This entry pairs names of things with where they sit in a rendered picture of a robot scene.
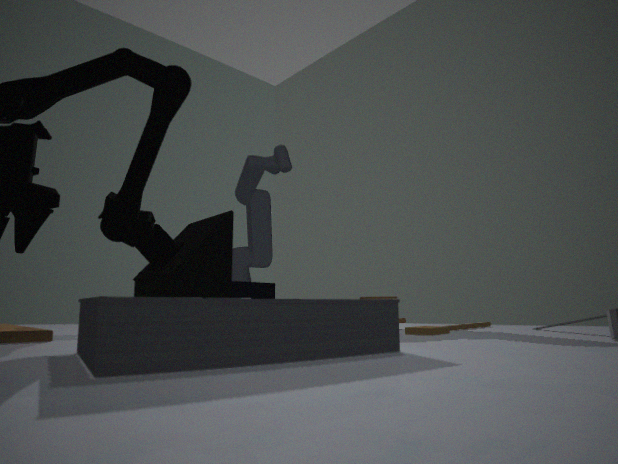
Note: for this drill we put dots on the tan flat spatula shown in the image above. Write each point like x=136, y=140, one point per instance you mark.
x=434, y=330

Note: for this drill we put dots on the brown wooden board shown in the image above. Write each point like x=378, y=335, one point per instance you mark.
x=21, y=334

